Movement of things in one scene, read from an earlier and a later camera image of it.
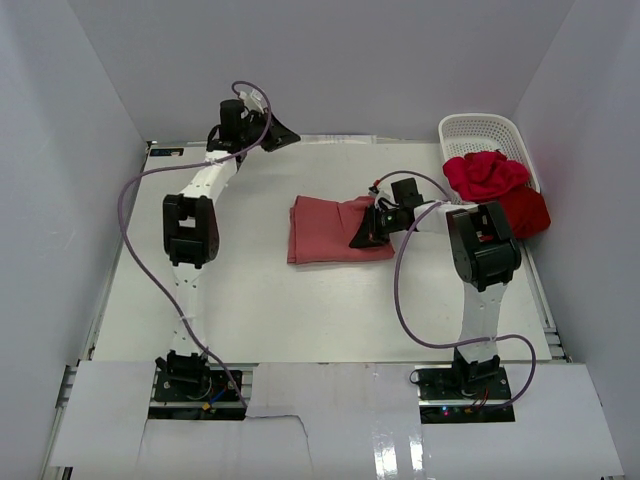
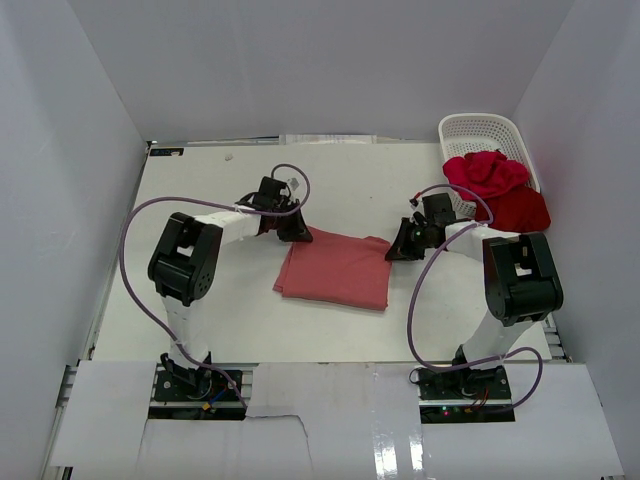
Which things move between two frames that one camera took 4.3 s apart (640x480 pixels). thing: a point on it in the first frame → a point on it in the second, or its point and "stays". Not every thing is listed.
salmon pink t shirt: (321, 231) → (338, 269)
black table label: (166, 152) stays
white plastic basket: (467, 133) stays
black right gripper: (368, 235) → (402, 249)
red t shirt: (491, 177) stays
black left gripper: (280, 136) → (296, 232)
